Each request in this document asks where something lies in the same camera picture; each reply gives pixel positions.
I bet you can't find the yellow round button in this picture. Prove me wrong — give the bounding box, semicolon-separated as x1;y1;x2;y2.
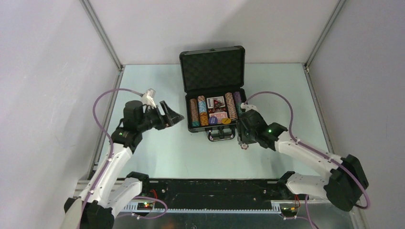
221;118;232;125

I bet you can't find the red playing card deck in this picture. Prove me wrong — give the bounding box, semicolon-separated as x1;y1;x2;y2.
209;112;228;124

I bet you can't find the blue small blind button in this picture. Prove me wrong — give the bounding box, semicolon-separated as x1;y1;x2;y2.
208;116;218;125

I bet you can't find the black triangular all-in marker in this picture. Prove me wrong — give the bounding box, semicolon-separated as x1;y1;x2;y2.
211;98;224;108

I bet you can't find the blue playing card deck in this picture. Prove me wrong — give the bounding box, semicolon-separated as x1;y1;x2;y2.
206;96;225;109

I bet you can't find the black poker set case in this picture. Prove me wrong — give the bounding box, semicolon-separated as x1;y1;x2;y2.
179;46;246;142

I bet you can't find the poker chip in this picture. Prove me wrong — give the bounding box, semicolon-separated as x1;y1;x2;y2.
240;144;249;150

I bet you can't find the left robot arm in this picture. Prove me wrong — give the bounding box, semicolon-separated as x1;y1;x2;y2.
61;100;184;229

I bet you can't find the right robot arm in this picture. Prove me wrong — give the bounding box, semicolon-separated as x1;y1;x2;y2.
237;110;369;212

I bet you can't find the brown teal chip stack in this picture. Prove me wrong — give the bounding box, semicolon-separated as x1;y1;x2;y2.
190;99;200;127

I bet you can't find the pink brown chip stack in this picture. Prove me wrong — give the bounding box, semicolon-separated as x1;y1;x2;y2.
225;92;238;121

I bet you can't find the orange blue chip stack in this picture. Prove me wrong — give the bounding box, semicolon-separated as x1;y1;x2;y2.
197;95;209;126

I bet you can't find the purple chip stack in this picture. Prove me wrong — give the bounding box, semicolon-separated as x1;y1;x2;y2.
233;92;242;106

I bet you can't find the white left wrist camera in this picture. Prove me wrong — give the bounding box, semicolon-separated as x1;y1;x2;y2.
141;88;157;109

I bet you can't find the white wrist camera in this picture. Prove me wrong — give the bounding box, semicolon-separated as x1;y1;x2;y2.
141;88;157;109
240;103;258;112

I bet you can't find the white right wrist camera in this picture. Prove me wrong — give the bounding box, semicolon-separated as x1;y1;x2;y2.
240;103;258;112

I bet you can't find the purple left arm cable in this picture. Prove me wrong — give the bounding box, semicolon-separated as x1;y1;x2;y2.
75;88;168;229

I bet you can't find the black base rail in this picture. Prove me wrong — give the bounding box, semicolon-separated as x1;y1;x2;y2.
127;172;304;212

